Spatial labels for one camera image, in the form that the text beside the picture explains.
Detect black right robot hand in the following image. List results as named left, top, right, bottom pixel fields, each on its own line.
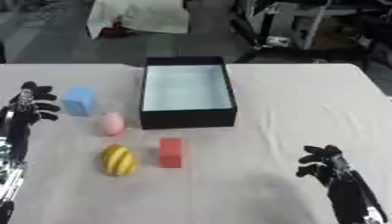
left=294, top=144, right=379, bottom=222

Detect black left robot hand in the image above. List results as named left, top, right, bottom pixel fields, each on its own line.
left=0, top=80, right=63, bottom=163

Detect black box with white inside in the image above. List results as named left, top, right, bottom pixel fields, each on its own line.
left=137, top=56, right=239, bottom=130

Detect blue rectangular block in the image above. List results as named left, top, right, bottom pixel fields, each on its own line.
left=59, top=86, right=98, bottom=117

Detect pink egg-shaped toy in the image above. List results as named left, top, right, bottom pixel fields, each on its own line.
left=96, top=111, right=128, bottom=137

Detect yellow striped toy fruit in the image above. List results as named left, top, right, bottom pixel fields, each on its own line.
left=99, top=143, right=138, bottom=177

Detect black metal equipment stand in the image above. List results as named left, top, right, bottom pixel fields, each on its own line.
left=227, top=0, right=392, bottom=73

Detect red rectangular block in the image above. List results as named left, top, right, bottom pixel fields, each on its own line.
left=157, top=137, right=184, bottom=169

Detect white cloth-covered object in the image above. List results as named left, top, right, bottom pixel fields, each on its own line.
left=84, top=0, right=192, bottom=40

